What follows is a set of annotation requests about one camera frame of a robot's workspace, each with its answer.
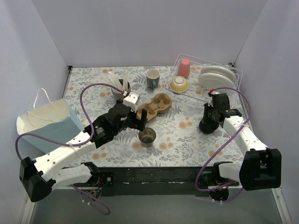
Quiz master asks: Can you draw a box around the dark takeout coffee cup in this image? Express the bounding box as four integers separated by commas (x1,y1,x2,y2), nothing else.
138,127,156,147

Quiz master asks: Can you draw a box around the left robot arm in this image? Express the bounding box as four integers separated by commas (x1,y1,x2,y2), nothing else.
19,104,147,202

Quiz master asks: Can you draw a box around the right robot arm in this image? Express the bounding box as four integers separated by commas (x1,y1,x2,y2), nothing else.
199,93,282,191

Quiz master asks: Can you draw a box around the grey straw holder cup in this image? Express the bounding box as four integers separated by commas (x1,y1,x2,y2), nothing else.
111,82,131,102

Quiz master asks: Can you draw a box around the brown cardboard cup carrier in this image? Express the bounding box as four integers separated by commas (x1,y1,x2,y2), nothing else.
137,93,172,121

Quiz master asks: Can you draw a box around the white plate front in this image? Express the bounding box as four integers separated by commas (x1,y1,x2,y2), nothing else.
198,73,234,89

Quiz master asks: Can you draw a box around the white plate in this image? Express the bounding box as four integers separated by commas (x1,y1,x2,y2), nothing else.
200,65,236,82
198,73,234,89

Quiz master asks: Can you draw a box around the white plate back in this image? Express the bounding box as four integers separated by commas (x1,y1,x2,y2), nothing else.
200,65,236,82

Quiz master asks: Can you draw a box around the yellow patterned bowl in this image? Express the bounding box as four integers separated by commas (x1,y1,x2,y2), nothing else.
170,76,189,92

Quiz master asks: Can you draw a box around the blue ceramic mug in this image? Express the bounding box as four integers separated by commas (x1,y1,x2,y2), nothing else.
146,69,160,89

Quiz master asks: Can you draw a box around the pink plastic cup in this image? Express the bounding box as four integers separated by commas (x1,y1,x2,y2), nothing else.
178,58,191,78

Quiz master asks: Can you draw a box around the white blue paper bag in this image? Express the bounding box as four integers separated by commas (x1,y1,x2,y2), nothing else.
16,98,84,143

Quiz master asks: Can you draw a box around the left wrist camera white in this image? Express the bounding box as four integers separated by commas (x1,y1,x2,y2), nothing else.
123,92,140,112

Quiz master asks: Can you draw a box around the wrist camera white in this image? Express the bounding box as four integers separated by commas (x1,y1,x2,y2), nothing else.
123,92,140,112
208,89,219,97

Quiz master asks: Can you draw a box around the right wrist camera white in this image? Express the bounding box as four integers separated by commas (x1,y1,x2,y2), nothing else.
208,89,219,97

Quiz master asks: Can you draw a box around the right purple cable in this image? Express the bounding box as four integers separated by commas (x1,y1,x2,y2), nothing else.
195,87,252,203

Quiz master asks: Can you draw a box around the purple cable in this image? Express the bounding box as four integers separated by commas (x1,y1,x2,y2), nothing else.
15,83,127,215
195,87,252,203

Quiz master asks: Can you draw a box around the white wire dish rack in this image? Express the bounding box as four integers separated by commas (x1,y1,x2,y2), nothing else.
165,54,243,107

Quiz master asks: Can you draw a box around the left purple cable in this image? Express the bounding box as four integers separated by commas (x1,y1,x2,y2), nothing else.
15,83,127,215

